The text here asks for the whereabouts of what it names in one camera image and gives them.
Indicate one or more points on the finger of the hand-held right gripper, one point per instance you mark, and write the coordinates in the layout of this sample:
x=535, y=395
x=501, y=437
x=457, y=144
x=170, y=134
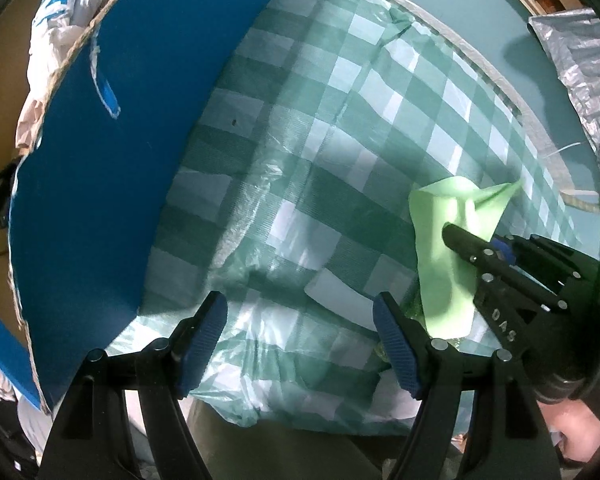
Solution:
x=505, y=251
x=467, y=247

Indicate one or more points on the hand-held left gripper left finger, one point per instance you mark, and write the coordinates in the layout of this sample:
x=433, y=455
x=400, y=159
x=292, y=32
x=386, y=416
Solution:
x=202, y=342

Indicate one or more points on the green checked plastic sheet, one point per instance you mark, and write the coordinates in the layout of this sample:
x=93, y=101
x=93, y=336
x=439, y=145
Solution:
x=320, y=160

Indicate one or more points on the black sock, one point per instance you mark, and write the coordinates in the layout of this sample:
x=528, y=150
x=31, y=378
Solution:
x=2, y=195

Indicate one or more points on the blue-edged cardboard box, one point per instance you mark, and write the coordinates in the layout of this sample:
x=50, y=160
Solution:
x=105, y=185

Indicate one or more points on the person's olive shirt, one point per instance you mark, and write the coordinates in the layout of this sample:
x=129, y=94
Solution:
x=300, y=452

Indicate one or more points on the person's right hand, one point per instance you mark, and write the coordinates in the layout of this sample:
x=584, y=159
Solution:
x=580, y=430

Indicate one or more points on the white sock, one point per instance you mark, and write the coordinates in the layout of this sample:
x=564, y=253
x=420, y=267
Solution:
x=62, y=25

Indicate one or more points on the silver foil sheet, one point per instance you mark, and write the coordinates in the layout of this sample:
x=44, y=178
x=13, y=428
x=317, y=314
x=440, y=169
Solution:
x=585, y=70

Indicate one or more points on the light green cloth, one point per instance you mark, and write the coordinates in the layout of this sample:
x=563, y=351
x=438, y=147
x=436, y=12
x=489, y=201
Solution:
x=445, y=240

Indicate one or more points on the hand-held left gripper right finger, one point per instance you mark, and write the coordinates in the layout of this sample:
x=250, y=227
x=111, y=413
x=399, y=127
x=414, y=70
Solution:
x=397, y=347

